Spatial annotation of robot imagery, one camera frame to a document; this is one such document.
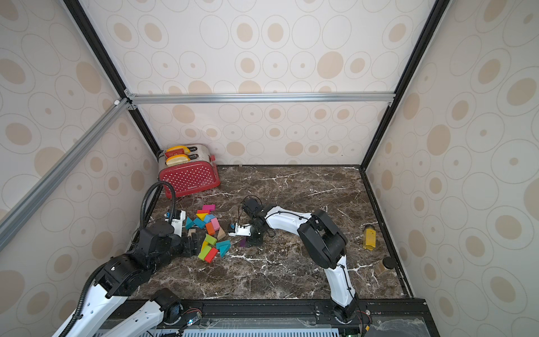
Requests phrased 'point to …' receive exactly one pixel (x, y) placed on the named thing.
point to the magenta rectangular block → (210, 207)
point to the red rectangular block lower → (211, 254)
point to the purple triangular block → (243, 242)
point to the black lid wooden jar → (382, 265)
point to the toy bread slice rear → (186, 150)
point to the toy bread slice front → (177, 159)
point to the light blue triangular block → (208, 217)
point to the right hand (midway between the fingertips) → (247, 243)
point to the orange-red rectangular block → (210, 229)
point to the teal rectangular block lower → (222, 243)
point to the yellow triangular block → (202, 215)
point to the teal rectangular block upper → (198, 222)
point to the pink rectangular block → (215, 224)
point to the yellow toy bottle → (369, 240)
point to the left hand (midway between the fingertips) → (201, 234)
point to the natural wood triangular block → (221, 234)
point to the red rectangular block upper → (203, 211)
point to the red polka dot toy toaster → (199, 174)
